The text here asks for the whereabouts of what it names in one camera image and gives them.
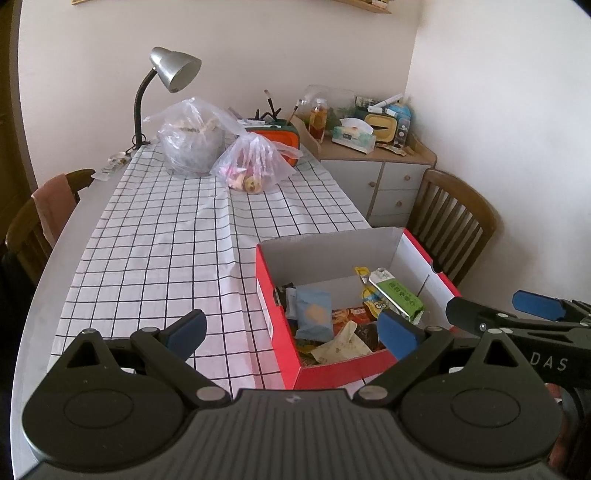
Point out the orange container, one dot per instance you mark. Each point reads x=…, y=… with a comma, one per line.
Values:
x=281, y=138

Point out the orange chip packet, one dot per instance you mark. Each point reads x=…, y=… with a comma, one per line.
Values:
x=353, y=316

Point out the yellow sachet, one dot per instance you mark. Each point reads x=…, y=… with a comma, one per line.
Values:
x=361, y=273

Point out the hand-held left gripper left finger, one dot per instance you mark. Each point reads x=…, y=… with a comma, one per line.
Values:
x=187, y=330

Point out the pink cloth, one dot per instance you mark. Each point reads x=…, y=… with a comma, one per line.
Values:
x=53, y=203

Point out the paintbrush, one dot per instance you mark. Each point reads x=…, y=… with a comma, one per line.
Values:
x=268, y=99
x=295, y=113

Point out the yellow cartoon packet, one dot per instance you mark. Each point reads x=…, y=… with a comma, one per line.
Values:
x=376, y=302

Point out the light blue pastry packet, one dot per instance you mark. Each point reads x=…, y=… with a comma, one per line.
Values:
x=314, y=314

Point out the checkered white tablecloth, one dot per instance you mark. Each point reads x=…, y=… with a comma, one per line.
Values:
x=152, y=240

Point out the large clear plastic bag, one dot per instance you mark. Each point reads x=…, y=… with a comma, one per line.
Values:
x=189, y=143

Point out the white tube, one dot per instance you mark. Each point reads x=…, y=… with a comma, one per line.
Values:
x=385, y=101

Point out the tissue box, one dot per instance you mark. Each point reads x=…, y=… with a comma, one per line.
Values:
x=353, y=136

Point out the white cabinet with wooden top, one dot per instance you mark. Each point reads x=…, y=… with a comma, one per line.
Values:
x=392, y=184

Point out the small white packets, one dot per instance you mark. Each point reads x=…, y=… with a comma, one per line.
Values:
x=113, y=166

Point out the green snack packet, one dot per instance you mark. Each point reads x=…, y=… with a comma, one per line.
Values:
x=399, y=295

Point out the pink plastic bag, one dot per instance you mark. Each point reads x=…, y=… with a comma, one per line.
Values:
x=251, y=161

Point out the red cardboard box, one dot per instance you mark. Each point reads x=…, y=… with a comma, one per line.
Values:
x=332, y=374

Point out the wooden wall shelf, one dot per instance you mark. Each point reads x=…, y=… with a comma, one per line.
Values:
x=364, y=5

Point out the yellow tissue holder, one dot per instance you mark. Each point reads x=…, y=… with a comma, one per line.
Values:
x=381, y=124

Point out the black branch-shaped stand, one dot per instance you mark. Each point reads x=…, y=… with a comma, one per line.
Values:
x=268, y=115

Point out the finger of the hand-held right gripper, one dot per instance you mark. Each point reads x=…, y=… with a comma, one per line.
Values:
x=471, y=316
x=538, y=302

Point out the silver desk lamp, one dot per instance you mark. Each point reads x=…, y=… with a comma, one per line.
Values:
x=175, y=69

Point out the amber bottle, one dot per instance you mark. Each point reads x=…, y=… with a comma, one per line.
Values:
x=317, y=122

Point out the cream pastry packet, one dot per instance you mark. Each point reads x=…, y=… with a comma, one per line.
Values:
x=341, y=346

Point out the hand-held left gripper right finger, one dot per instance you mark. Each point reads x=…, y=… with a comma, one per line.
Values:
x=397, y=332

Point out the wooden chair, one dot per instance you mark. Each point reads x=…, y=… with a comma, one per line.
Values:
x=23, y=240
x=461, y=203

